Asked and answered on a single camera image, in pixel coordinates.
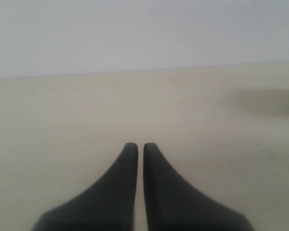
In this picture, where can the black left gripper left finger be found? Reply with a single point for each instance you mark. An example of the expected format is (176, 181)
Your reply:
(108, 205)

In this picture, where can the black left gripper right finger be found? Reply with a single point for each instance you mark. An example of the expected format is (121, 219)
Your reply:
(172, 204)

